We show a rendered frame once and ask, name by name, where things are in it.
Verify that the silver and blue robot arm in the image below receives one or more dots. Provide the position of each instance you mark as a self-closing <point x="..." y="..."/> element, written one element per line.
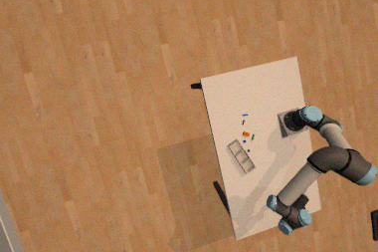
<point x="338" y="158"/>

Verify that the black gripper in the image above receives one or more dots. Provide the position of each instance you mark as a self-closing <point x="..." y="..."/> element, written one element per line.
<point x="301" y="202"/>

